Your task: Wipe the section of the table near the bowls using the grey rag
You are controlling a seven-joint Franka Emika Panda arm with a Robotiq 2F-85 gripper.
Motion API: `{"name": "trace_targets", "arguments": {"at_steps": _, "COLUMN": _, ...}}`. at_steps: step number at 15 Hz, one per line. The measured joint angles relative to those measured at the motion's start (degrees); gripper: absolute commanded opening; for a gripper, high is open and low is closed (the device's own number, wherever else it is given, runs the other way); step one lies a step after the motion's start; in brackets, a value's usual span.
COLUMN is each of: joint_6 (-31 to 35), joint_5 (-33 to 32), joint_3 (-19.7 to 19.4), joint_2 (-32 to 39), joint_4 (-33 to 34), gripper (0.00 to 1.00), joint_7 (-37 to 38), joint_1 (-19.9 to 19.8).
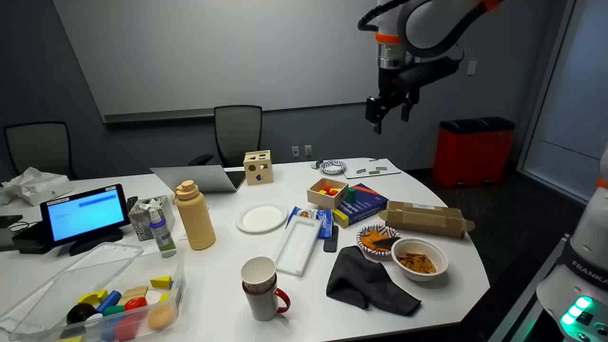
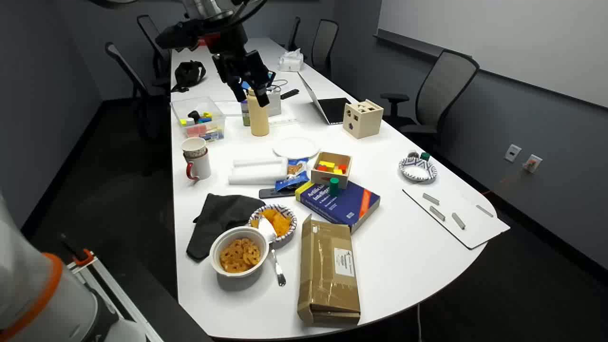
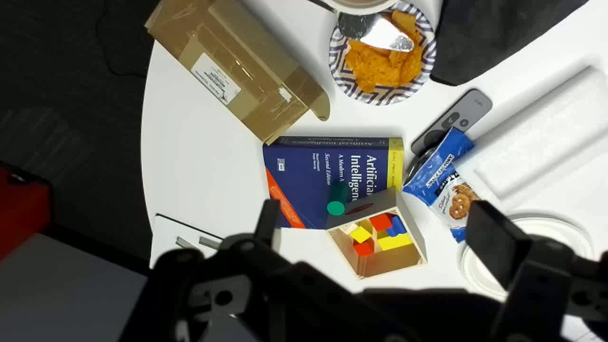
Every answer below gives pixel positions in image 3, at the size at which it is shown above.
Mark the red toy block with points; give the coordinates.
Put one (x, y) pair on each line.
(380, 221)

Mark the wooden box of blocks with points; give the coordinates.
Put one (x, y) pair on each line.
(385, 262)

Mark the yellow toy block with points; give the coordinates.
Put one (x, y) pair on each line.
(361, 234)

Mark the orange chips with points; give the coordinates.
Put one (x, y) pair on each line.
(380, 67)

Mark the blue hardcover book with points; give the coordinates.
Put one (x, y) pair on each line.
(309, 171)

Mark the large red box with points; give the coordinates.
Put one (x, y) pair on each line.
(21, 209)

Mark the silver spoon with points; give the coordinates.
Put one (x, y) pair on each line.
(385, 34)

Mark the blue cookie snack bag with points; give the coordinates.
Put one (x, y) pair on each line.
(437, 171)

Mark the white plate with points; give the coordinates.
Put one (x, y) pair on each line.
(556, 228)

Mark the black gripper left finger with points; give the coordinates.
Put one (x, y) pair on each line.
(266, 221)

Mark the green cylinder block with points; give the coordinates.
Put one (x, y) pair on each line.
(336, 200)

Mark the blue patterned bowl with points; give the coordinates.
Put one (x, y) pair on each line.
(380, 95)

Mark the plain white bowl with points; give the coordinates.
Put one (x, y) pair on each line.
(363, 4)

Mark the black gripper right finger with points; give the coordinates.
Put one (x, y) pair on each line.
(496, 243)

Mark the blue toy block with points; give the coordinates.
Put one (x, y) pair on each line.
(397, 226)

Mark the brown cardboard box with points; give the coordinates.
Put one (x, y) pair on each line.
(239, 57)

